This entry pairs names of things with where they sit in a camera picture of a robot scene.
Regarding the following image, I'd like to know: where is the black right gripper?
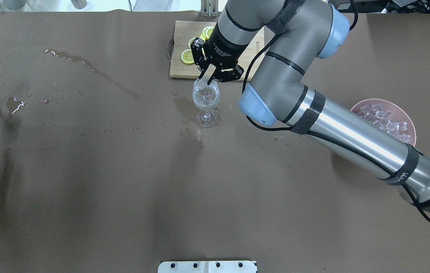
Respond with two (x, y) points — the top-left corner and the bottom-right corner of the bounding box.
(190, 24), (249, 83)

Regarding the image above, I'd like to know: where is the single clear ice cube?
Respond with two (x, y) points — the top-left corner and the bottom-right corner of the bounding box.
(194, 77), (210, 89)

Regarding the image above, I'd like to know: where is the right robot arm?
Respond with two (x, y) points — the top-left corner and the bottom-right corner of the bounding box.
(191, 0), (430, 214)

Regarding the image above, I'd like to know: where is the clear wine glass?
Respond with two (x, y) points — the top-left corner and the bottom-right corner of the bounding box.
(192, 79), (220, 128)

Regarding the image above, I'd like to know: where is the pile of clear ice cubes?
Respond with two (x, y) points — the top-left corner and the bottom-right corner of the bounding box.
(356, 103), (414, 144)

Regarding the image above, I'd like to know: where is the lemon slice middle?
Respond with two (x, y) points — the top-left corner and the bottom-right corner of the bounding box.
(188, 37), (197, 49)

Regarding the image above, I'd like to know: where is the lemon slice far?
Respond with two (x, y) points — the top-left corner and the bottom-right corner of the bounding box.
(201, 26), (214, 41)

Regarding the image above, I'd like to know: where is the wooden cutting board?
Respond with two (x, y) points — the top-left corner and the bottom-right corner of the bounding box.
(169, 20), (265, 80)

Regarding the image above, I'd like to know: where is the brown table mat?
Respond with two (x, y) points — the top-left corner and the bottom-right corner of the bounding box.
(0, 10), (430, 273)

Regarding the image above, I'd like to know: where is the pink bowl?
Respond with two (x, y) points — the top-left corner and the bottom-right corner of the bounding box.
(350, 99), (417, 147)

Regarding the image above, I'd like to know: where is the aluminium frame post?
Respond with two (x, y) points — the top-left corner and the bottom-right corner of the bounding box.
(200, 0), (224, 17)

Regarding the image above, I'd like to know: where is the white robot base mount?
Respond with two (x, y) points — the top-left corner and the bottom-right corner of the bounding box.
(157, 260), (258, 273)

